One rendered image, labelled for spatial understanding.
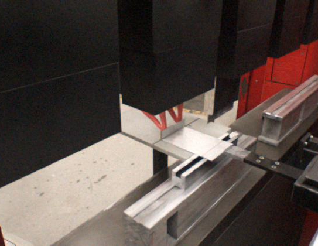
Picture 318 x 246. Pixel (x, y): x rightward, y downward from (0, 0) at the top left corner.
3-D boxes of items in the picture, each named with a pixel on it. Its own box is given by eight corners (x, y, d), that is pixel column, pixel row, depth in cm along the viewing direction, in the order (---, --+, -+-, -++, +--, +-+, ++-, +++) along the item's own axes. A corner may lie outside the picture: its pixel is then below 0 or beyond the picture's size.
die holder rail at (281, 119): (309, 96, 126) (314, 74, 122) (325, 100, 123) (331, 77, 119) (257, 140, 92) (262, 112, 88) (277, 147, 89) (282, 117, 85)
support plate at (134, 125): (149, 104, 88) (149, 101, 87) (231, 132, 72) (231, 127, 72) (100, 125, 76) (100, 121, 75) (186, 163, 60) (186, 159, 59)
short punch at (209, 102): (228, 107, 66) (233, 64, 62) (236, 109, 65) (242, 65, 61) (202, 122, 59) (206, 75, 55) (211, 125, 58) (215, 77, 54)
